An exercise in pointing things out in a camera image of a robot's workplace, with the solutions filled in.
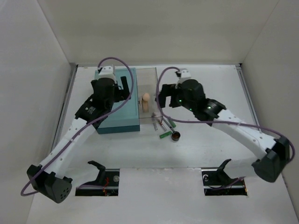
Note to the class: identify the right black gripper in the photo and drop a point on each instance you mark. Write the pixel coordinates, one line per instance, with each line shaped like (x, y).
(167, 90)

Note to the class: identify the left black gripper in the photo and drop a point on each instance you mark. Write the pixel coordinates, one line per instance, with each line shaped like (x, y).
(120, 92)

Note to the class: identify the peach makeup sponge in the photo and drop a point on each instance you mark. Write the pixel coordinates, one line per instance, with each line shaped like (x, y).
(146, 97)

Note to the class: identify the beige foundation pump bottle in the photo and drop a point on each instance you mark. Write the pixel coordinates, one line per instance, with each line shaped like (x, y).
(145, 106)

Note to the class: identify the teal makeup organizer box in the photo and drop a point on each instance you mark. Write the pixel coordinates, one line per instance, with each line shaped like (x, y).
(125, 119)

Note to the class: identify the green tube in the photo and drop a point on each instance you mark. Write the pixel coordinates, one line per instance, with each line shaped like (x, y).
(172, 123)
(165, 134)

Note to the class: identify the round brown cosmetic jar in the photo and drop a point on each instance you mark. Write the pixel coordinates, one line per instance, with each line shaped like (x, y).
(175, 136)

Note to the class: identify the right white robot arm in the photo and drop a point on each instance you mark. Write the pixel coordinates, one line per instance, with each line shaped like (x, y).
(271, 154)

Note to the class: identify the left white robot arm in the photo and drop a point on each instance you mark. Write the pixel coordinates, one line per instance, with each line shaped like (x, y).
(48, 178)

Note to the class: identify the black silver makeup pencil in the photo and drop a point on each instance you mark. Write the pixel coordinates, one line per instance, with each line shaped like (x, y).
(153, 118)

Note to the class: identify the grey makeup pencil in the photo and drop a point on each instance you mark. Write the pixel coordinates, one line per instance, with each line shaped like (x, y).
(168, 124)

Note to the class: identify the red white makeup pencil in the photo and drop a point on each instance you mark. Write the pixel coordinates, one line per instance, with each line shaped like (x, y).
(161, 124)

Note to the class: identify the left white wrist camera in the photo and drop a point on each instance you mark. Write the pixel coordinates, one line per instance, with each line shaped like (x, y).
(106, 72)

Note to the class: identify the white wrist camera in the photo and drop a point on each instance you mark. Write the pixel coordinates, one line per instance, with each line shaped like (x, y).
(183, 74)
(106, 72)

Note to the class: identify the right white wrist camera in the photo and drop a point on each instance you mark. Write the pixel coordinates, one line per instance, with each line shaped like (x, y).
(183, 74)

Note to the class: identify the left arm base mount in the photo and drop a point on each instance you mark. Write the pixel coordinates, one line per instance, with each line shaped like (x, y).
(106, 182)

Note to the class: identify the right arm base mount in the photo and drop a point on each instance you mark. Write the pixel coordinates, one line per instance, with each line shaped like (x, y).
(217, 183)

